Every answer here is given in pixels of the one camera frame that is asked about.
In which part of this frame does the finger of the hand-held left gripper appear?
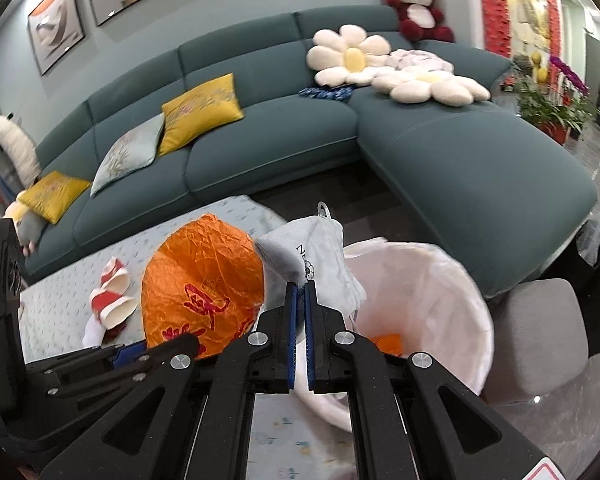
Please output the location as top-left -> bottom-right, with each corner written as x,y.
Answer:
25,334 -> 201,378
46,356 -> 175,402

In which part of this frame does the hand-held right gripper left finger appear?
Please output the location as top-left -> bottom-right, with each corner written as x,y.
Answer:
39,281 -> 302,480

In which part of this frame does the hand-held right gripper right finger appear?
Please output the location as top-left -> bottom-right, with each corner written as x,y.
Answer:
304,281 -> 553,480

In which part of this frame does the grey cloth bag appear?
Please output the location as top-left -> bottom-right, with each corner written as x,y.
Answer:
254,201 -> 367,321

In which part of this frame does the orange plastic bag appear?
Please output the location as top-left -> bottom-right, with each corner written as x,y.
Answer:
141,213 -> 266,361
372,332 -> 406,358

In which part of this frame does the trash bin with white liner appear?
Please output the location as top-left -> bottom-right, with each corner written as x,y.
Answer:
295,237 -> 496,433

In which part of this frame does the floral tablecloth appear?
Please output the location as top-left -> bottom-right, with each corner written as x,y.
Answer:
17,195 -> 361,480

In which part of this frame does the red white paper cup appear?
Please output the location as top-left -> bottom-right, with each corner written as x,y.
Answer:
100,256 -> 131,291
89,280 -> 137,331

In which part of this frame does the grey plush toy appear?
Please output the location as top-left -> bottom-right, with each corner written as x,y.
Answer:
16,212 -> 48,257

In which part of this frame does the white flower cushion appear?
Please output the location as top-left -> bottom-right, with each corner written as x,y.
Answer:
306,24 -> 392,87
2,200 -> 31,221
371,67 -> 492,107

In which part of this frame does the small yellow embroidered cushion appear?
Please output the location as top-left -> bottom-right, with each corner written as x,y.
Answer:
17,170 -> 92,225

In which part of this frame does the long white plush toy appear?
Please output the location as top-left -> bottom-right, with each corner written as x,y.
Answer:
0,112 -> 42,188

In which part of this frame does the teal sectional sofa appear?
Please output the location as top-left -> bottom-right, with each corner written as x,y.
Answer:
17,6 -> 598,301

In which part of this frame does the light blue embroidered cushion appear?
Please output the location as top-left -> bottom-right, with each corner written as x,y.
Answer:
90,112 -> 166,197

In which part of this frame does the large yellow embroidered cushion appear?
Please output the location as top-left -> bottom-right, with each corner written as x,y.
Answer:
157,73 -> 244,157

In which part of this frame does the grey upholstered stool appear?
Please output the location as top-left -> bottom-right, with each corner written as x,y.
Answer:
480,277 -> 590,406

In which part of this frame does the blue patterned cloth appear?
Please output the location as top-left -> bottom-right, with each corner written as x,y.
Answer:
298,85 -> 355,101

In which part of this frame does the pale pink cloth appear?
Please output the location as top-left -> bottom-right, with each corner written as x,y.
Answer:
385,48 -> 453,75

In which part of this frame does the green potted plant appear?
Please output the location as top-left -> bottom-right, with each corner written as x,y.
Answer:
516,77 -> 598,143

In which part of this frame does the red teddy bear plush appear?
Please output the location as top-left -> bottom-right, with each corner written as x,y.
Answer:
385,0 -> 456,43

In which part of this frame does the purple orchid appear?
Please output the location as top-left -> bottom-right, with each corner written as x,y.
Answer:
549,55 -> 592,96

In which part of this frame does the red flower wall decoration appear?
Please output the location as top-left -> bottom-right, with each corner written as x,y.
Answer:
472,0 -> 566,61

